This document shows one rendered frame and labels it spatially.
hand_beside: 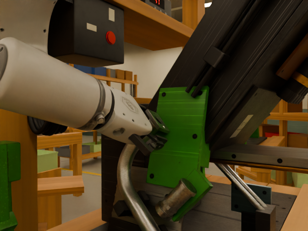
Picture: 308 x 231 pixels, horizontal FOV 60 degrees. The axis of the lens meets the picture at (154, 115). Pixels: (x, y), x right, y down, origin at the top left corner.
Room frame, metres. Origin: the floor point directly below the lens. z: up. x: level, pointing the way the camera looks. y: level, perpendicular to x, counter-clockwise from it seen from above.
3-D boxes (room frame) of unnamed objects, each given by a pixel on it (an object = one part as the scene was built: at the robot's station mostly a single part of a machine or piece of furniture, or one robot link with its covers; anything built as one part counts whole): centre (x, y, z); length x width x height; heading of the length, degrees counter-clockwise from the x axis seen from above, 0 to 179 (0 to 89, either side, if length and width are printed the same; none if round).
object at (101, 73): (6.53, 1.27, 1.14); 2.45 x 0.55 x 2.28; 150
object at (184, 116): (0.58, -0.07, 1.17); 0.13 x 0.12 x 0.20; 145
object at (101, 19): (0.70, 0.18, 1.43); 0.17 x 0.12 x 0.15; 145
